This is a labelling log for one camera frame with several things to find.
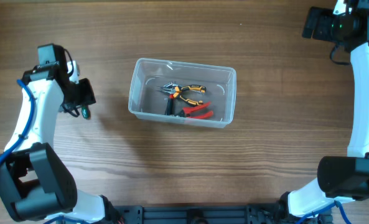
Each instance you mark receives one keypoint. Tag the green handled screwdriver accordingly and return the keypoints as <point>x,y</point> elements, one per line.
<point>85,112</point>

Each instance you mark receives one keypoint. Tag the red handled pruning shears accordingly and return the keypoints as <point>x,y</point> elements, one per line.
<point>196,112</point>

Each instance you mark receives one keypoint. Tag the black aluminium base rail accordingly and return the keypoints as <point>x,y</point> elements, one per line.
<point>263,213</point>

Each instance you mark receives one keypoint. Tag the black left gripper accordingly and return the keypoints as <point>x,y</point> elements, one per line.
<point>85,93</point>

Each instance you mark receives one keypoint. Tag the black red handled screwdriver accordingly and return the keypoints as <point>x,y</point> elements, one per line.
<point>170,105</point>

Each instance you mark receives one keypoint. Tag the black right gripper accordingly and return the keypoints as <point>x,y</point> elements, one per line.
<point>310,28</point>

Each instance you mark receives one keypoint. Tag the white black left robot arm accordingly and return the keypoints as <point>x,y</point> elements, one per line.
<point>35,185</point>

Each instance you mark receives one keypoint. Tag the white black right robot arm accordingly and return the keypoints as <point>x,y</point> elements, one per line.
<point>340,179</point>

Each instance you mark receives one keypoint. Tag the orange black pliers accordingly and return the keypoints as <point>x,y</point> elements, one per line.
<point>183,96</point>

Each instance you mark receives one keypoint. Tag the clear plastic container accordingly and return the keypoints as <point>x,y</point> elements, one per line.
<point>147,103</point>

